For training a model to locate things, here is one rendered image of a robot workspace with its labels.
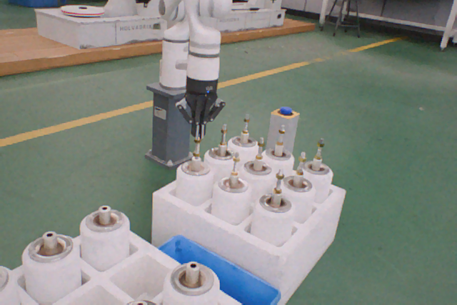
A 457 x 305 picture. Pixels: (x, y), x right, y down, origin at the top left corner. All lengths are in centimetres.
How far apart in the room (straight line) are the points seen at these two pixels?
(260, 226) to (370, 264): 44
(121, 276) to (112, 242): 8
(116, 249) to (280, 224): 36
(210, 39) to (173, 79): 59
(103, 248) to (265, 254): 35
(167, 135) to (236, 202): 62
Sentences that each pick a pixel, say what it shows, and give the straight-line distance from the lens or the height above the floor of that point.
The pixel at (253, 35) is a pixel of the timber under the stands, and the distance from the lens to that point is 433.
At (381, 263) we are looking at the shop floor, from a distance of 131.
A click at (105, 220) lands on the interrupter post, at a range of 86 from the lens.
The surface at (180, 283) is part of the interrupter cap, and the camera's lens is 74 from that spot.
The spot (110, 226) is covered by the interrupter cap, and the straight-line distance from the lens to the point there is 86.
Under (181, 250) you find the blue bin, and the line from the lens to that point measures 107.
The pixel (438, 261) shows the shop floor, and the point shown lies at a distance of 141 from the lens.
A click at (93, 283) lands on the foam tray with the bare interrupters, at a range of 85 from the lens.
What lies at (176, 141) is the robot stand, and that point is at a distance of 155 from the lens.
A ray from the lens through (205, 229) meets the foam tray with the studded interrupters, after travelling 102.
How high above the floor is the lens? 76
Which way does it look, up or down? 24 degrees down
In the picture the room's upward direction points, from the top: 6 degrees clockwise
